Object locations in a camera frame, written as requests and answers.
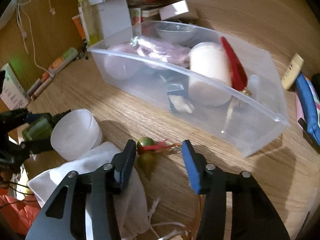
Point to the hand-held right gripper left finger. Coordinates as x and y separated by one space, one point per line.
123 165

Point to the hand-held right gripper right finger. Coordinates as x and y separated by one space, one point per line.
192 170

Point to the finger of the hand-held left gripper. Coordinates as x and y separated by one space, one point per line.
27 148
12 118

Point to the dark green glass bottle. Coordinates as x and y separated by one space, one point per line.
40 130

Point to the green gourd ornament red tassel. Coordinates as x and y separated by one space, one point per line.
147 152

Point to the translucent white round jar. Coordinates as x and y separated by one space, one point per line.
75 135

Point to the clear plastic storage box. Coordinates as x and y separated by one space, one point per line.
225 120

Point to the small dark box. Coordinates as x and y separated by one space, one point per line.
175 90

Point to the cream white cylindrical jar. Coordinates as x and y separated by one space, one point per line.
207 75

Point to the pink round jar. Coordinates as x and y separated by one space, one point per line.
120 62

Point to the red velvet pouch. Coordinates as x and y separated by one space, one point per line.
236 67

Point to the white printed box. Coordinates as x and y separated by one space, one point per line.
12 90

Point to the orange capped marker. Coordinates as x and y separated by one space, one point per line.
38 83
43 88

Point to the orange cloth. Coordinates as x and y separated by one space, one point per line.
17 212

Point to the white crumpled paper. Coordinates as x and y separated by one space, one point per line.
183 105

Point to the green orange tube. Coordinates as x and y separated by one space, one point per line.
63 60

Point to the orange small box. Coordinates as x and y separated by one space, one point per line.
79 28

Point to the green tall box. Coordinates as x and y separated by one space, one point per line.
88 20

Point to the blue zip pouch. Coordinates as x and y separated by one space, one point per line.
310 110

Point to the clear plastic bowl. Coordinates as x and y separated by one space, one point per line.
175 33

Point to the cream plastic tube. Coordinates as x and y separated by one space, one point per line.
292 72

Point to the white paper bag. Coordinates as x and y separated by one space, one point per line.
115 12

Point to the small white box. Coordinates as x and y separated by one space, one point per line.
175 10

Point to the stack of books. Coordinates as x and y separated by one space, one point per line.
147 2

